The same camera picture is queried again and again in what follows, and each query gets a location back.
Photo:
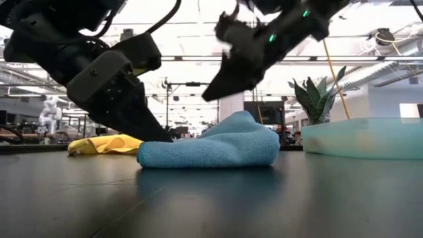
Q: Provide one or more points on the green snake plant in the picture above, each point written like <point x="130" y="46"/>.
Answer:
<point x="315" y="99"/>

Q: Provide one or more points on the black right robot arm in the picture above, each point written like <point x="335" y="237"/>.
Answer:
<point x="324" y="10"/>

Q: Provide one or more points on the silver corrugated air duct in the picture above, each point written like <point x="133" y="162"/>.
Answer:
<point x="380" y="71"/>

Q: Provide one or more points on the black monitor screen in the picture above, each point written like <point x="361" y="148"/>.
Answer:
<point x="271" y="115"/>

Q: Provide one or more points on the teal translucent plastic bin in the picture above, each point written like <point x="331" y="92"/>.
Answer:
<point x="363" y="139"/>

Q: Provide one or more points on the black metal frame rig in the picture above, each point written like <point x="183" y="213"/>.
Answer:
<point x="192" y="84"/>

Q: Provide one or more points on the yellow microfiber towel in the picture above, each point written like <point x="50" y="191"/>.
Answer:
<point x="105" y="143"/>

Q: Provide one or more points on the pale pink wall panel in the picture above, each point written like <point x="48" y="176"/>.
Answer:
<point x="409" y="110"/>

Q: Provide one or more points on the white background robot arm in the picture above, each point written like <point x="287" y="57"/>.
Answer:
<point x="49" y="114"/>

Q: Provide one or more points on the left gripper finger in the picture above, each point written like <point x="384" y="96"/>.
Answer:
<point x="132" y="115"/>

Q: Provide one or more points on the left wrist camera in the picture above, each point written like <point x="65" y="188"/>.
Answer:
<point x="138" y="53"/>

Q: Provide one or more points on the white building pillar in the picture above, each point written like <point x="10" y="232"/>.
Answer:
<point x="231" y="105"/>

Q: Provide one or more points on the blue microfiber towel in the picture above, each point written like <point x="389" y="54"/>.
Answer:
<point x="215" y="148"/>

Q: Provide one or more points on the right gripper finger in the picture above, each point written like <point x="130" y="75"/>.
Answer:
<point x="234" y="79"/>

